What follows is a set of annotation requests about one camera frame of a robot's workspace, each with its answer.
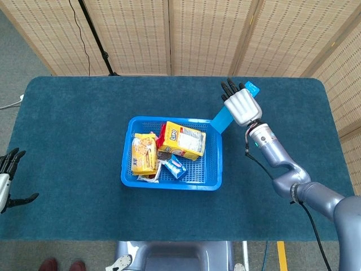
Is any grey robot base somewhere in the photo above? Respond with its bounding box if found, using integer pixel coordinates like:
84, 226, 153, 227
105, 241, 246, 271

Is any small white snack packet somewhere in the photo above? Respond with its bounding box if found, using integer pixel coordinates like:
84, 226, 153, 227
137, 160, 162, 184

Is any thin black hanging cable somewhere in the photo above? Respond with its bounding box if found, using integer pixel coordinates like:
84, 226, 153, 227
68, 0, 91, 76

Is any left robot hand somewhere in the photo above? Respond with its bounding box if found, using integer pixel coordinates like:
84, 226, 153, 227
0, 147, 39, 215

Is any woven bamboo screen panel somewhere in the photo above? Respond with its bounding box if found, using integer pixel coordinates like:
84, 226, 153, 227
83, 0, 172, 76
310, 21, 361, 195
234, 0, 361, 78
169, 0, 259, 77
0, 0, 113, 76

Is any blue Oreo cookie box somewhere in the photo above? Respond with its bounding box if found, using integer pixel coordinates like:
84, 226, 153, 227
157, 152, 188, 180

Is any yellow cracker pack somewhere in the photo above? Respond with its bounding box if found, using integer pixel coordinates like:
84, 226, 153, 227
131, 132, 159, 176

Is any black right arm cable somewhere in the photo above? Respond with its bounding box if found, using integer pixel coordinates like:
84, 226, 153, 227
244, 132, 332, 271

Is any blue plastic basket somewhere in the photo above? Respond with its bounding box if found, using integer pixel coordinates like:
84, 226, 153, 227
120, 116, 223, 191

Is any white floor pole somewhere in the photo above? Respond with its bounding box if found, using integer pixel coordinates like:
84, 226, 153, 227
241, 241, 250, 271

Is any yellow Lipo snack bag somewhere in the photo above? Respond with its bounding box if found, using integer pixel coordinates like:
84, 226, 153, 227
156, 121, 207, 161

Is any teal table cloth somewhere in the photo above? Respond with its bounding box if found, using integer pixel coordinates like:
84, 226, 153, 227
0, 75, 355, 242

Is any blue floor cable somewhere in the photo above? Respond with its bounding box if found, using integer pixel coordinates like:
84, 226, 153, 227
261, 241, 270, 271

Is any black tripod pole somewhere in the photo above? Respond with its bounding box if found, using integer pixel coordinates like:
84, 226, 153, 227
77, 0, 121, 77

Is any blue chocolate chip cookie box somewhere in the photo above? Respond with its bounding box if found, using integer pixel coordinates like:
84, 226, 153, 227
210, 81, 261, 134

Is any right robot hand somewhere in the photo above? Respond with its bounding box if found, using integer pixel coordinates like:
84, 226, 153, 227
220, 78, 263, 127

